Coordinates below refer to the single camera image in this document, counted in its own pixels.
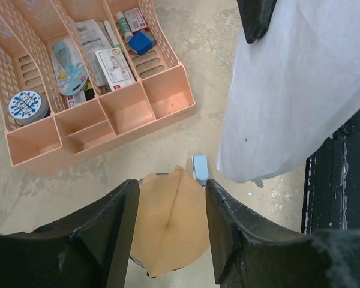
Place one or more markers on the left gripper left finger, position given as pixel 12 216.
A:
pixel 88 248

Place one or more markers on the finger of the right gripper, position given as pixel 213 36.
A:
pixel 255 17

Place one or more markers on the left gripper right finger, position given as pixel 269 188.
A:
pixel 249 250

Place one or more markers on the brown paper coffee filter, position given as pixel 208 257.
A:
pixel 171 229

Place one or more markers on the white paper coffee filter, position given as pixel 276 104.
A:
pixel 291 89

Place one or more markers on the small blue stapler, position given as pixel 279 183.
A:
pixel 200 169

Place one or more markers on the blue stamp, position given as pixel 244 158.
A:
pixel 142 42

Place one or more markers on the white red staples box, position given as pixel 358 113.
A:
pixel 136 20

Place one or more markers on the glue stick green label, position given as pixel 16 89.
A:
pixel 124 26

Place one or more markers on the white stapler box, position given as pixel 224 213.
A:
pixel 115 70

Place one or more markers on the light blue scissors pack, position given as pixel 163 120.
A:
pixel 70 72

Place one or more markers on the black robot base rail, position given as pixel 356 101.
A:
pixel 332 182

